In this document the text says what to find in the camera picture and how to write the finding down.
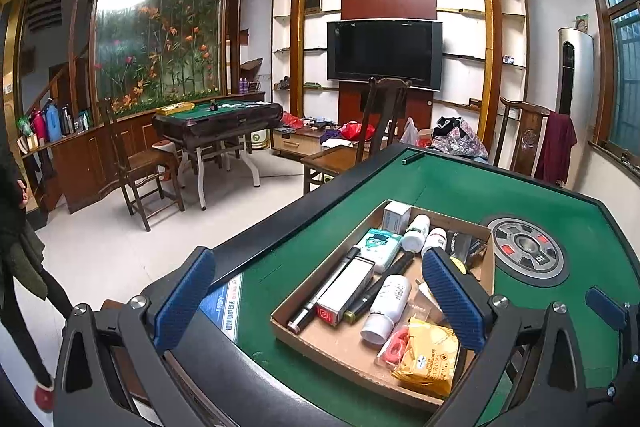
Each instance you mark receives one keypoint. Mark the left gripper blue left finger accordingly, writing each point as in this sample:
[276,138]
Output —
[176,296]

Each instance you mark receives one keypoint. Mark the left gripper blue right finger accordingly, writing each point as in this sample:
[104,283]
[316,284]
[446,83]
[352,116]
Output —
[462,300]

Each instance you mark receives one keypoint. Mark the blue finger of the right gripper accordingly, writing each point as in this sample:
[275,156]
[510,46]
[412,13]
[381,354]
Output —
[610,312]

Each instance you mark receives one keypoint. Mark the black gold snack pouch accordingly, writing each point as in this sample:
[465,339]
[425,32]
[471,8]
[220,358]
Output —
[467,249]

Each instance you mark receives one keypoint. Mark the white bottle red label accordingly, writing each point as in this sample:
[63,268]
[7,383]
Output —
[436,238]

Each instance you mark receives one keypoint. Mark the yellow snack packet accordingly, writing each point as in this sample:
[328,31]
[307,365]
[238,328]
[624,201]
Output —
[429,360]

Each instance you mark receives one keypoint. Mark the white bottle green label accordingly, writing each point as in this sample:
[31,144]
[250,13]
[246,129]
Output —
[415,236]

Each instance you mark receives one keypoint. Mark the clear packet red rings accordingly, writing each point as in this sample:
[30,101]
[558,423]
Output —
[395,344]

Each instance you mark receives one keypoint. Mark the teal tissue pack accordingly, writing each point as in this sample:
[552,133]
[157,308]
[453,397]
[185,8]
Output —
[379,246]

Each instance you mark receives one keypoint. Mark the small white teal box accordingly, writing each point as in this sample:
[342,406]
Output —
[396,216]

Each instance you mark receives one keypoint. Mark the silver red box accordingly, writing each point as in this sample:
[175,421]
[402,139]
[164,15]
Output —
[333,303]

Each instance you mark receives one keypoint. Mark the white power adapter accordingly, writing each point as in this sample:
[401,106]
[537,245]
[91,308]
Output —
[425,300]

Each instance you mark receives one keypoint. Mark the yellow round jar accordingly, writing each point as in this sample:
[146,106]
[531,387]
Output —
[459,264]

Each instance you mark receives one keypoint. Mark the black marker pink cap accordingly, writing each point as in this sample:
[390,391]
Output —
[364,300]

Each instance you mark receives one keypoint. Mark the cardboard tray box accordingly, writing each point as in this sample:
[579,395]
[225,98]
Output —
[368,314]

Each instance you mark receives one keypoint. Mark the wooden chair at left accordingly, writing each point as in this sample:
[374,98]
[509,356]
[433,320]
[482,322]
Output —
[143,174]

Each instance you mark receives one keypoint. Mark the person in dark clothes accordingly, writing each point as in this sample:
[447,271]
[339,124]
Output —
[21,261]

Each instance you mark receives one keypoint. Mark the floral clothes pile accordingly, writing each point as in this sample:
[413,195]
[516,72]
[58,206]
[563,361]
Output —
[454,136]

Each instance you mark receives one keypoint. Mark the wooden clothes rack chair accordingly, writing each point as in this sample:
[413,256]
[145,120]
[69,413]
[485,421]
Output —
[527,138]

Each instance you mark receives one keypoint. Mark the maroon cloth on rack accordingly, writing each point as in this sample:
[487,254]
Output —
[554,159]

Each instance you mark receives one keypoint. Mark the wooden chair near table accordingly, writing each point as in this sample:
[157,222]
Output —
[336,160]

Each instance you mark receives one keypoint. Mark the low wooden coffee table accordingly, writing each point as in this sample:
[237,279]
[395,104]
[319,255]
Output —
[292,139]

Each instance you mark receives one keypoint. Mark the black television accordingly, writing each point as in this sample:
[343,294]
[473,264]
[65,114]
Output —
[376,48]

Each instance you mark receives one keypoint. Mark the white floor air conditioner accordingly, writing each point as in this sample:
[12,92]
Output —
[576,79]

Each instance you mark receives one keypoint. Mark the floral wall mural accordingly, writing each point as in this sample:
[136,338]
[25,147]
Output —
[150,53]

